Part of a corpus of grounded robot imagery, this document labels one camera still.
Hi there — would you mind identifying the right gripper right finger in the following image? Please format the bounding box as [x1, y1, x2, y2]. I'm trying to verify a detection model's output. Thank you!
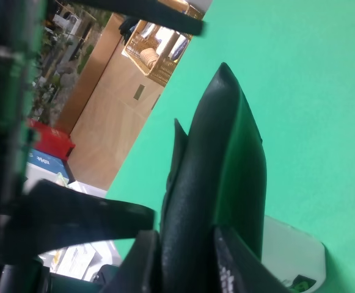
[61, 0, 205, 36]

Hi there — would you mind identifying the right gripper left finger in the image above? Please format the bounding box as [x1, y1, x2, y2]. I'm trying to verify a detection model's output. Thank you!
[0, 180, 155, 262]

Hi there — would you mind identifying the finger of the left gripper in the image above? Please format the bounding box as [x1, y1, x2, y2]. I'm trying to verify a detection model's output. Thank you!
[102, 230, 161, 292]

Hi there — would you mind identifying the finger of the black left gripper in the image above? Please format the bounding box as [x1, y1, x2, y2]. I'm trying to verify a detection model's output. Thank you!
[214, 226, 289, 293]

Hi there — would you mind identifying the black curved plastic part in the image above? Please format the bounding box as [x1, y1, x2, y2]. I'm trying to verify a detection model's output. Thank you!
[160, 63, 266, 292]

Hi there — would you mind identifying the wicker basket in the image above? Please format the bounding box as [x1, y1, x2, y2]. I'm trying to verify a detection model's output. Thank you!
[123, 20, 193, 87]

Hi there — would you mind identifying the blue box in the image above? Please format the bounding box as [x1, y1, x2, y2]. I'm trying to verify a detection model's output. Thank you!
[26, 149, 72, 184]

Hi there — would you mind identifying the white milk bottle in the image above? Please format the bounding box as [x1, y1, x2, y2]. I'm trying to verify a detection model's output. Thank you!
[262, 215, 326, 292]

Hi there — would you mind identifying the red plastic crate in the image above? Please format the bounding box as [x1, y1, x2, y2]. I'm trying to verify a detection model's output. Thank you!
[29, 119, 76, 161]

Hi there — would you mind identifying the green tablecloth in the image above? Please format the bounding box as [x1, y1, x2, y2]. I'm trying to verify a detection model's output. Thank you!
[108, 1, 355, 278]

